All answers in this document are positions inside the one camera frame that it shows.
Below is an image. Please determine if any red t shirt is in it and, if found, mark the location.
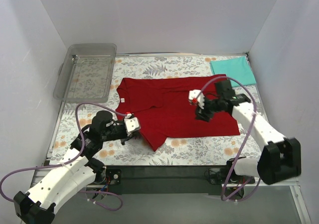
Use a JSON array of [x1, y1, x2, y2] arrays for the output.
[[116, 77, 240, 151]]

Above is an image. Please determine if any clear plastic bin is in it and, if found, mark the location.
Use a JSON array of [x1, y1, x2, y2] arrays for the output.
[[53, 43, 117, 103]]

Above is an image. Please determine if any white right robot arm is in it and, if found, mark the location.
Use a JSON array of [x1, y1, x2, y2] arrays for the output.
[[188, 78, 302, 185]]

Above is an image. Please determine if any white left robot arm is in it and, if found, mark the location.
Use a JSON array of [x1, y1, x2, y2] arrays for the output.
[[13, 111, 141, 224]]

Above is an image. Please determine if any floral tablecloth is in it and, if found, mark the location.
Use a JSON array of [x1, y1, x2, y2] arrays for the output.
[[47, 54, 261, 166]]

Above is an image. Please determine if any folded teal t shirt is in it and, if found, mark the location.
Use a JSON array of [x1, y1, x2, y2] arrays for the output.
[[210, 56, 256, 86]]

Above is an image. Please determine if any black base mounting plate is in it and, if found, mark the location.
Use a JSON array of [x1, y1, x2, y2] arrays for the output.
[[84, 165, 256, 196]]

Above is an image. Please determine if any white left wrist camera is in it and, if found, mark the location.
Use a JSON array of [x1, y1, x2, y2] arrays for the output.
[[123, 112, 141, 136]]

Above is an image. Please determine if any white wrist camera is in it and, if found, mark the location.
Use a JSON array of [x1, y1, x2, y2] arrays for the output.
[[123, 112, 141, 136], [188, 90, 205, 109]]

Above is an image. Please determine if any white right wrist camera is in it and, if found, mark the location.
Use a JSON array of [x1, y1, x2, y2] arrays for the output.
[[188, 90, 205, 109]]

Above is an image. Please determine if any aluminium frame rail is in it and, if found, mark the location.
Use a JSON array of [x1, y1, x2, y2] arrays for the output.
[[30, 168, 299, 188]]

